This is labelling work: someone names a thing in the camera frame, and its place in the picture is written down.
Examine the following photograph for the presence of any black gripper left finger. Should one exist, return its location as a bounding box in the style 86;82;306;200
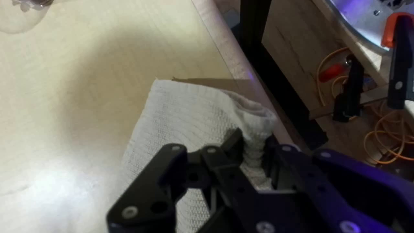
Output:
221;129;244;165

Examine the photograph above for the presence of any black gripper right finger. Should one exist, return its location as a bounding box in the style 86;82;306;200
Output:
261;136;279;174

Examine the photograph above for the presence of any beige cloth towel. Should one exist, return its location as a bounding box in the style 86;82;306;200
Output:
115;78;279;233

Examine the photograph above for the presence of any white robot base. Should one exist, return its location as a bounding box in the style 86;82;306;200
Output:
327;0;414;52

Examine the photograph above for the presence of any orange cable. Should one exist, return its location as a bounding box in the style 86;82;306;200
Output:
315;46;414;166

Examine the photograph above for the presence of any black clamp with orange handle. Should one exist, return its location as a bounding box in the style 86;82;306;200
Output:
381;14;414;109

